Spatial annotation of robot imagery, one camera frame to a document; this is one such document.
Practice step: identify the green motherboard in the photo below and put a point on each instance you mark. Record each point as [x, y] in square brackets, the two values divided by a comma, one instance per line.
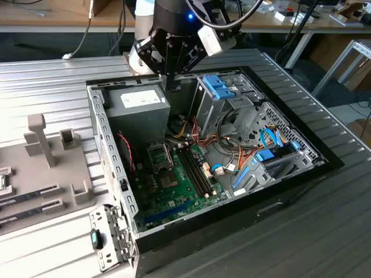
[174, 199]

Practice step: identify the aluminium profile frame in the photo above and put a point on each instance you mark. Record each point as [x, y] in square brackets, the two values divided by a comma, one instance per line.
[334, 69]

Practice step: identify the blue plastic rail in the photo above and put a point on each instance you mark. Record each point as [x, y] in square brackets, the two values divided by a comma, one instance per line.
[242, 177]

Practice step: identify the black slanted pole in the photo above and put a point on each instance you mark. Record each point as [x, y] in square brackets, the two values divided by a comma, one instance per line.
[301, 21]

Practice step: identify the CPU socket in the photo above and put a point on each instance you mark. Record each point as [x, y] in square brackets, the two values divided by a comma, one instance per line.
[167, 181]

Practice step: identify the grey parts rack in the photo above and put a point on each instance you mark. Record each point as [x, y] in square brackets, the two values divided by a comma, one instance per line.
[29, 173]

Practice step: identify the metal optical drive bay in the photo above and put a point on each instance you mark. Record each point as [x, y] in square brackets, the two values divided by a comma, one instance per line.
[208, 113]

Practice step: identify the hard disk in blue carrier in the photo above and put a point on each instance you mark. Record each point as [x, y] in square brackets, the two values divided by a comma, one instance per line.
[265, 155]

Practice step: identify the perforated metal disk bay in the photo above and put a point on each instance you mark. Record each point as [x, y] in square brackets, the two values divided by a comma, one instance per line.
[308, 157]

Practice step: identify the wooden desk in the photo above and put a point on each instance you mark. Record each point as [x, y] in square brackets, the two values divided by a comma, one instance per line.
[261, 21]

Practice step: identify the open cardboard box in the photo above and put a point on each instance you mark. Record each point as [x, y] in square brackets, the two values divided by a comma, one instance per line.
[345, 10]

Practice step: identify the blue drive bay latch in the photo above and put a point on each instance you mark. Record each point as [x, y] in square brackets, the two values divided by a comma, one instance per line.
[216, 84]

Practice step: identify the black latch with teal stripe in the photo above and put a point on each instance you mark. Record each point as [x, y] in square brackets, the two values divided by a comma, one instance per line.
[97, 240]

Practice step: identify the CPU with silver top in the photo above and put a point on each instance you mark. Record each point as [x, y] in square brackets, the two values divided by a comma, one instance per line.
[2, 182]

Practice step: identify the blue expansion slot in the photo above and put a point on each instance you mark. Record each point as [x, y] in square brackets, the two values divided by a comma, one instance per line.
[168, 212]

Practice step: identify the black RAM slot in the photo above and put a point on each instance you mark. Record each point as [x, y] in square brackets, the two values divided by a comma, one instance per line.
[196, 173]
[200, 172]
[189, 173]
[193, 173]

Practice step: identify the white camera with black bracket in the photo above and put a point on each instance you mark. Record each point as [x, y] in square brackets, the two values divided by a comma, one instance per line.
[210, 40]

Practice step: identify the grey power supply unit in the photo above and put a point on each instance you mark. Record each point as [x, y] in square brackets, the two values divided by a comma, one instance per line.
[139, 121]

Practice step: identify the large brown cardboard box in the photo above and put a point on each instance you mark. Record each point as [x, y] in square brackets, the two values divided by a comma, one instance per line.
[362, 78]

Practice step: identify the small white box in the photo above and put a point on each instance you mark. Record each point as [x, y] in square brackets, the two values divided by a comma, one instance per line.
[281, 16]

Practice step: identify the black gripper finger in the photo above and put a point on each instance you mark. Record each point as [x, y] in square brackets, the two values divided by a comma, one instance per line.
[147, 55]
[192, 59]

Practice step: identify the dark RAM stick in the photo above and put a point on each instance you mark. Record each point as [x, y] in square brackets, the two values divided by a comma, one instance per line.
[20, 215]
[20, 197]

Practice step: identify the black PC case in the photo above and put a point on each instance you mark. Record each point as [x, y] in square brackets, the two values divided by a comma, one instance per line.
[220, 228]

